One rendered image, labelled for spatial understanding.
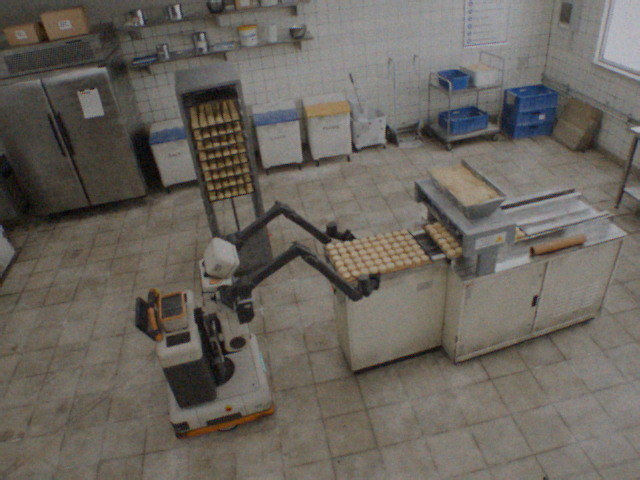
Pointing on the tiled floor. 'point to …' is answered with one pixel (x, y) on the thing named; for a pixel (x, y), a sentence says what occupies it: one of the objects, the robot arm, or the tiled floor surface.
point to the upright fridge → (72, 123)
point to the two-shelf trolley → (450, 106)
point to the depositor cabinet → (529, 288)
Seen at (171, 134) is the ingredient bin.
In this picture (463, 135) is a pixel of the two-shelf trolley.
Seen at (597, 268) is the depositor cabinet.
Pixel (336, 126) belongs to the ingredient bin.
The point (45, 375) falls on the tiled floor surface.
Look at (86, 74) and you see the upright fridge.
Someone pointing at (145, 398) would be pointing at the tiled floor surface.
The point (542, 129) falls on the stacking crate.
